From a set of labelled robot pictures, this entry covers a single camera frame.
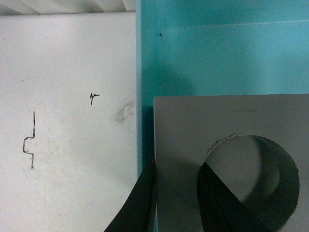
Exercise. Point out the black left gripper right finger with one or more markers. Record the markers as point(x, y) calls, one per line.
point(220, 209)

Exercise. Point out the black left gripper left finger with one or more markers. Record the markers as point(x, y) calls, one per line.
point(138, 212)

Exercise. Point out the gray block with round hole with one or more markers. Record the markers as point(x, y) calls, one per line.
point(258, 145)

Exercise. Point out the blue plastic box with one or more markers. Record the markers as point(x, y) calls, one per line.
point(190, 48)

